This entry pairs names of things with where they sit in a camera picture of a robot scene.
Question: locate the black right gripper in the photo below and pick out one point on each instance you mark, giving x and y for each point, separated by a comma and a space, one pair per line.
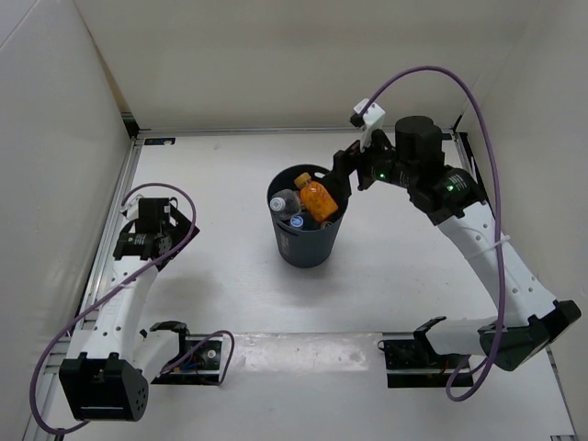
344, 162

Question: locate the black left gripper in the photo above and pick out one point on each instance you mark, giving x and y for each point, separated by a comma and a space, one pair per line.
181, 231

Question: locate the orange juice bottle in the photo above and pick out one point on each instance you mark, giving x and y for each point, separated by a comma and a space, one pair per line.
315, 198

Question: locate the blue label Pocari Sweat bottle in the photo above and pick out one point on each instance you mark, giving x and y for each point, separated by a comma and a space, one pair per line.
303, 222

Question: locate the clear bottle orange blue label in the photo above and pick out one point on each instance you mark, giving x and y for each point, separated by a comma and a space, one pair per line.
285, 204

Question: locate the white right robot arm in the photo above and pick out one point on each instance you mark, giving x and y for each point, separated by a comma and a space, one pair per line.
529, 316

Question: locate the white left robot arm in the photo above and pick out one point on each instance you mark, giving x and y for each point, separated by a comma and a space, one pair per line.
109, 380

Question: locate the dark grey plastic bin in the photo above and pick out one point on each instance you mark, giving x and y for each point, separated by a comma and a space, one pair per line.
303, 249

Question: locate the dark label sticker left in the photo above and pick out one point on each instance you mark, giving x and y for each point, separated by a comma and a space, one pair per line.
159, 141

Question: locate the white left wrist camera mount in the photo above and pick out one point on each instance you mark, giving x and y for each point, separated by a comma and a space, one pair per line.
130, 211

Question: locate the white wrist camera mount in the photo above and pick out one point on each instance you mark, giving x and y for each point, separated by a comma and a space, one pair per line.
367, 118
130, 211

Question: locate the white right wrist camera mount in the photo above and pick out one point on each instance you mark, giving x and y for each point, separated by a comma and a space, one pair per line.
367, 118

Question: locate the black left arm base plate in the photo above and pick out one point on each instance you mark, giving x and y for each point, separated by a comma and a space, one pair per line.
202, 369

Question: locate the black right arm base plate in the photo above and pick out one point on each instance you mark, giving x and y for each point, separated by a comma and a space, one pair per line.
406, 368

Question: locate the aluminium table frame rail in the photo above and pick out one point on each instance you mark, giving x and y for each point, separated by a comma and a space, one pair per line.
96, 280

